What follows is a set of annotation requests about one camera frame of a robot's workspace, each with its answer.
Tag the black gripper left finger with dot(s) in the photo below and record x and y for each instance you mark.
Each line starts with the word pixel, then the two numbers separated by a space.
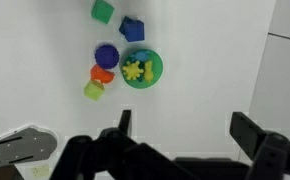
pixel 118 150

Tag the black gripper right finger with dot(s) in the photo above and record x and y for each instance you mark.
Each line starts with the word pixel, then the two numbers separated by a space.
pixel 251 133

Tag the yellow spiky toy ball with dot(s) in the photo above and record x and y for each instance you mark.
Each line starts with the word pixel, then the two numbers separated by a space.
pixel 133 70

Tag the orange toy block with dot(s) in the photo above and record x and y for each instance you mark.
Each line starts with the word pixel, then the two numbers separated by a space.
pixel 101 74

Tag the yellow toy figure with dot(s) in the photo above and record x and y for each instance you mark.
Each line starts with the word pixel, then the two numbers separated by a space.
pixel 148 71

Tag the light blue spiky toy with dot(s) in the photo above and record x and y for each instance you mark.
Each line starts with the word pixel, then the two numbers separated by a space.
pixel 140 55

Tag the light green cube block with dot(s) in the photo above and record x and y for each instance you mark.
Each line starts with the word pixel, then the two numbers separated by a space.
pixel 93 90

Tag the yellow sticky note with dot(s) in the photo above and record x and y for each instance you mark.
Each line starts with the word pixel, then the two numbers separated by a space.
pixel 40 171

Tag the purple gear-shaped block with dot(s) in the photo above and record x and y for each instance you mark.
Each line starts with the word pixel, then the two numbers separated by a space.
pixel 107 56

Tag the grey metal mounting plate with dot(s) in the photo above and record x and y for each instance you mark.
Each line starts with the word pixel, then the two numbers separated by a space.
pixel 21 145

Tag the blue pentagon block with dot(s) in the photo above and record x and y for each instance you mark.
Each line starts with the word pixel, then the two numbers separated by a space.
pixel 132 29

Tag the dark green cube block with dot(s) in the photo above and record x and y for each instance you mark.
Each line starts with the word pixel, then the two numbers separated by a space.
pixel 102 11

